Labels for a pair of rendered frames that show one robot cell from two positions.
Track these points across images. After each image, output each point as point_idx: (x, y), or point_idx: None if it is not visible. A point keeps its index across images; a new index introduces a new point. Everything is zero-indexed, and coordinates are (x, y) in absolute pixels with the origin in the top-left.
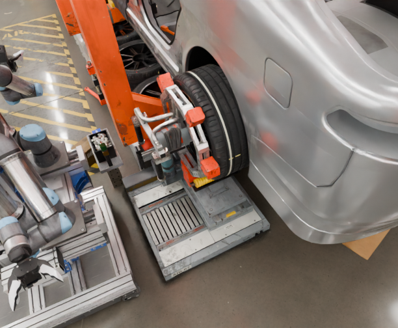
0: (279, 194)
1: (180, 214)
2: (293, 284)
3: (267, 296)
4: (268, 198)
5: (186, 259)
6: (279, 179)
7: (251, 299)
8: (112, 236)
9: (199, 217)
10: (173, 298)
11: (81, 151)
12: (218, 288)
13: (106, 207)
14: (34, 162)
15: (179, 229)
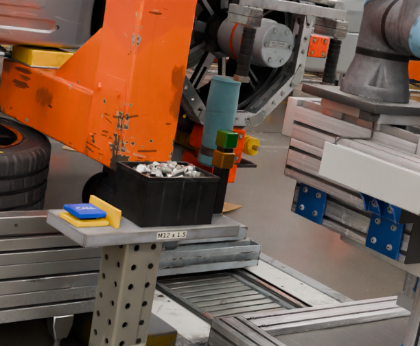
0: (347, 29)
1: (219, 296)
2: (305, 248)
3: (335, 265)
4: (325, 60)
5: (327, 292)
6: (348, 3)
7: (348, 275)
8: (360, 307)
9: (221, 280)
10: None
11: (311, 98)
12: (350, 294)
13: (283, 313)
14: (400, 103)
15: (259, 300)
